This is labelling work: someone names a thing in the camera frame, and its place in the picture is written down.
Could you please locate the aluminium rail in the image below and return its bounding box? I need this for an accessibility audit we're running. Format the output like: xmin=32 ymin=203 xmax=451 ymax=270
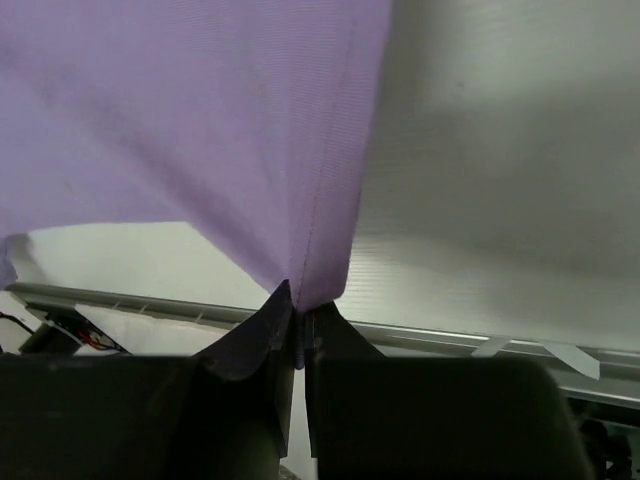
xmin=8 ymin=283 xmax=639 ymax=408

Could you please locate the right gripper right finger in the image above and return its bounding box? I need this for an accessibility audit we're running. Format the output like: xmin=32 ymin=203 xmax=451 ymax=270
xmin=303 ymin=303 xmax=384 ymax=479

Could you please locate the purple t shirt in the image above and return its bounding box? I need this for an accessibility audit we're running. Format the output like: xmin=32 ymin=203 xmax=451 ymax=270
xmin=0 ymin=0 xmax=394 ymax=311

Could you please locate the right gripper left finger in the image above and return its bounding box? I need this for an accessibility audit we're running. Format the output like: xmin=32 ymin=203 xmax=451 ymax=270
xmin=192 ymin=281 xmax=293 ymax=479

